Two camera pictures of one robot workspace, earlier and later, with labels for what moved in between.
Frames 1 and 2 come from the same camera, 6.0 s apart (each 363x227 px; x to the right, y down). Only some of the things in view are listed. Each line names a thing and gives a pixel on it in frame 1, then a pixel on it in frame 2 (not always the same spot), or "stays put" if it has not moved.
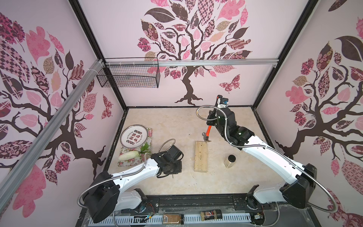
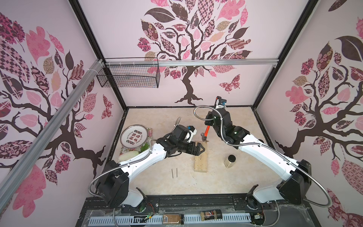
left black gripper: (179, 170) to (191, 150)
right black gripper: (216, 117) stays put
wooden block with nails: (201, 156) stays put
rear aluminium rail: (191, 61) stays put
